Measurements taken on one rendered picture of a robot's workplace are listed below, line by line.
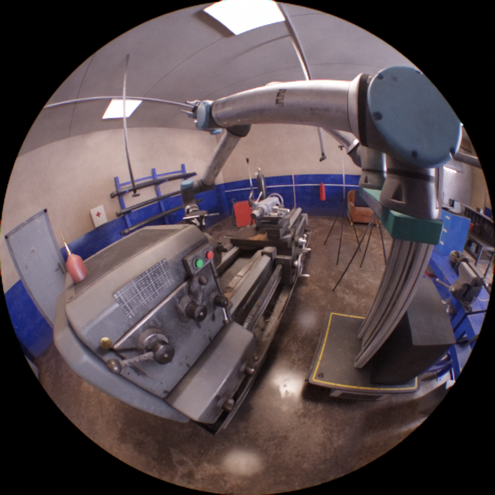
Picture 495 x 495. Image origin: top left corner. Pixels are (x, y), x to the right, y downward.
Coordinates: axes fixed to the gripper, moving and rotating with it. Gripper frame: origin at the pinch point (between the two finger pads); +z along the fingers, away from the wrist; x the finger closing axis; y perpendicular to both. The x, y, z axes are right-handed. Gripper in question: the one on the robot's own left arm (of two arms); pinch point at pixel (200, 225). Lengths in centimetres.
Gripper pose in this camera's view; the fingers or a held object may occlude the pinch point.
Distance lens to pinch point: 88.4
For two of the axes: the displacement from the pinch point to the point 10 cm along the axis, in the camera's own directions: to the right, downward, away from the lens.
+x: 8.5, -1.9, 5.0
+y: 1.7, -7.9, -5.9
